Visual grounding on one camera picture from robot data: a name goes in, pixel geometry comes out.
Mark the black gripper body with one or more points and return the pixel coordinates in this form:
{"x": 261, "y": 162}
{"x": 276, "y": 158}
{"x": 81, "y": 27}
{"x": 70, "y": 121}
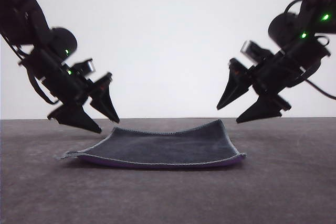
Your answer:
{"x": 63, "y": 85}
{"x": 286, "y": 72}

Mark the grey table cloth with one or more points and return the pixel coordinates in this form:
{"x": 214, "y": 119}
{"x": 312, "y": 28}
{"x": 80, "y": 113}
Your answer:
{"x": 168, "y": 195}

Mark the purple towel with grey hem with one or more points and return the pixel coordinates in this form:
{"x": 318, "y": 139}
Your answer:
{"x": 162, "y": 148}

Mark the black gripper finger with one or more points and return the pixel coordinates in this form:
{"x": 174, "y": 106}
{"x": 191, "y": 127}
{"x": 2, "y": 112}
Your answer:
{"x": 235, "y": 87}
{"x": 262, "y": 110}
{"x": 76, "y": 117}
{"x": 103, "y": 102}

